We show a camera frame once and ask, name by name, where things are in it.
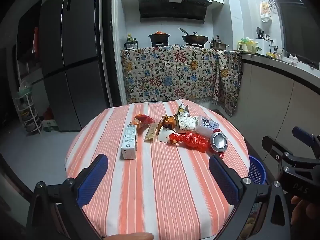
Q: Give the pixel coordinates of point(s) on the red snack packet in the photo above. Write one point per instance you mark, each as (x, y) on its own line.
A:
(143, 121)

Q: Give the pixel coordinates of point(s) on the person's right hand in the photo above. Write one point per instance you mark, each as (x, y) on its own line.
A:
(306, 211)

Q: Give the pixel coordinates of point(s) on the seasoning bottles rack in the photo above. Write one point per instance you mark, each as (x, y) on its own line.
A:
(130, 42)

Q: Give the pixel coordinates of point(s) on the black wok with lid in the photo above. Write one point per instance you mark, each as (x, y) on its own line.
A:
(195, 38)

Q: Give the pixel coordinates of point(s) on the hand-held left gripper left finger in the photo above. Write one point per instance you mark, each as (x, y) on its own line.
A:
(93, 177)

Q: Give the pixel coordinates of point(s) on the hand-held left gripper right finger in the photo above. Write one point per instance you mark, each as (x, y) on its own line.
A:
(223, 180)

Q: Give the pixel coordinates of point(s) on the printed patterned cloth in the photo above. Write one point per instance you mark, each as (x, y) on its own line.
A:
(167, 75)
(228, 85)

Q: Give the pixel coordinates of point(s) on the white cartoon plastic container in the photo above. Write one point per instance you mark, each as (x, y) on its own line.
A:
(207, 126)

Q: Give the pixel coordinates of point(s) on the crushed metal can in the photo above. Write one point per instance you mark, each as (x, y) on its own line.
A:
(218, 142)

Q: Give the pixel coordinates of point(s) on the kitchen counter cabinet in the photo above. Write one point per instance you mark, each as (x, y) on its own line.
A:
(280, 87)

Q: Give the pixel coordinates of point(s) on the steel pot with lid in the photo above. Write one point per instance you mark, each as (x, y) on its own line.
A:
(219, 45)

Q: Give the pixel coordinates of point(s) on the white red paper cup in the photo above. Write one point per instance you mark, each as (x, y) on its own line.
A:
(163, 136)

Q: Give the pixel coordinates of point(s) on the blue plastic basket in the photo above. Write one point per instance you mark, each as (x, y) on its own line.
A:
(257, 171)

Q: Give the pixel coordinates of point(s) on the white utensil holder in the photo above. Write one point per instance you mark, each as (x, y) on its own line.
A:
(262, 42)

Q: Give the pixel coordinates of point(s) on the white milk carton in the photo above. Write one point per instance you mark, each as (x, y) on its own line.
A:
(129, 142)

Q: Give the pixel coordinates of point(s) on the orange white striped tablecloth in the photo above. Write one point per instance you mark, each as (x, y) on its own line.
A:
(160, 185)

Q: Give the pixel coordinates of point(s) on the yellow green plastic containers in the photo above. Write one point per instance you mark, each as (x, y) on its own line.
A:
(246, 45)

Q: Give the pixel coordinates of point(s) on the beige stick wrapper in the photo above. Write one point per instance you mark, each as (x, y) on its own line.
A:
(151, 132)

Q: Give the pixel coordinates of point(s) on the black pot with orange lid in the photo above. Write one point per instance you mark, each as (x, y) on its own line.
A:
(159, 37)

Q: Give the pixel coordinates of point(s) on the orange brown foil wrapper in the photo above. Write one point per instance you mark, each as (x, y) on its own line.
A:
(168, 122)

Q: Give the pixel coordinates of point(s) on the person's left hand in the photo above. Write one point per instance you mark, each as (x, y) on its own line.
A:
(132, 236)

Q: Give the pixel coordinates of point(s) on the black range hood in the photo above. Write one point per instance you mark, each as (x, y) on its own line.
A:
(172, 7)

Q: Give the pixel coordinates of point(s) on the green cardboard box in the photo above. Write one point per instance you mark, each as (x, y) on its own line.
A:
(50, 125)

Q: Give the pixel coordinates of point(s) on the hanging white bag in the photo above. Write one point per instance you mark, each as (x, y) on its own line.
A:
(265, 11)

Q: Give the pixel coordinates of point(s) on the grey refrigerator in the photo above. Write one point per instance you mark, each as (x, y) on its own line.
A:
(72, 62)

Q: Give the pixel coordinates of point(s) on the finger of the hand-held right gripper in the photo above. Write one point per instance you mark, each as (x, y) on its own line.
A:
(303, 136)
(273, 148)

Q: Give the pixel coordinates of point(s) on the white tiered shelf rack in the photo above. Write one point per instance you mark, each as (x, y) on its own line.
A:
(27, 110)

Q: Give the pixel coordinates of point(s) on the red plastic bag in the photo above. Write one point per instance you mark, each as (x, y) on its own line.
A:
(193, 141)

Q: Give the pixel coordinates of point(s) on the floral paper cup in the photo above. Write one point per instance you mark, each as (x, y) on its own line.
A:
(186, 123)

